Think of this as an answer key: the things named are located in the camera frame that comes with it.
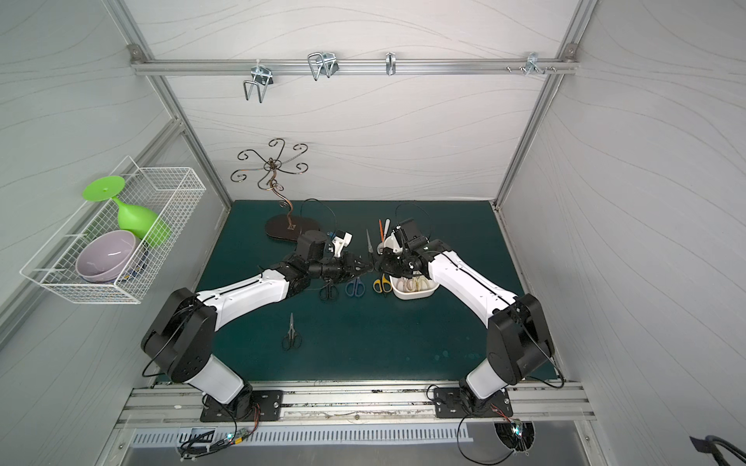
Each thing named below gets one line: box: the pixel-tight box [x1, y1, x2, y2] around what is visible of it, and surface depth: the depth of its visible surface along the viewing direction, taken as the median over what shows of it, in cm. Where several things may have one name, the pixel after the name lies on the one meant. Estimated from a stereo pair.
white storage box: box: [388, 272, 441, 301], surface depth 95 cm
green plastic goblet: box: [82, 174, 172, 248], surface depth 64 cm
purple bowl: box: [75, 229, 141, 284], surface depth 61 cm
